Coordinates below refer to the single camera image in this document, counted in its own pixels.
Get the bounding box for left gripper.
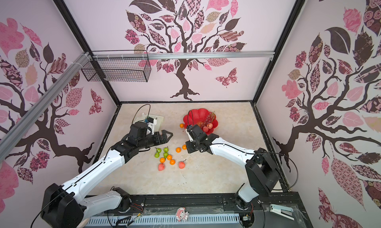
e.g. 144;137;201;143
138;130;173;150

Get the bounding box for red flower fruit bowl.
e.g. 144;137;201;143
183;108;219;135

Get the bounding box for purple grape bunch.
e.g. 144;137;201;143
203;112;216;125

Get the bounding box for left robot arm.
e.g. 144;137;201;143
38;122;173;228

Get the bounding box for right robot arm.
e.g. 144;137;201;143
186;125;281;210

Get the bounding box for white green refill pouch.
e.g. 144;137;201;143
147;115;164;133

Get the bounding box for pink cartoon figure sticker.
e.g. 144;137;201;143
175;207;189;222

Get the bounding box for white stapler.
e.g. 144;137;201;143
269;204;295;221

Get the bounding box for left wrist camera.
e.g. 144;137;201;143
144;117;157;135

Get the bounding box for black wire basket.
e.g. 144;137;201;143
81;49;151;83

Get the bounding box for white vented cable duct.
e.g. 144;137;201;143
85;214;242;228

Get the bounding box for aluminium rail back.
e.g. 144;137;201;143
92;51;275;60

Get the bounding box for aluminium rail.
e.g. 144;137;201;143
92;51;275;60
1;52;91;161

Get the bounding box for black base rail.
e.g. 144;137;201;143
76;192;313;228

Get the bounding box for aluminium rail left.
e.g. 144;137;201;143
1;52;91;161

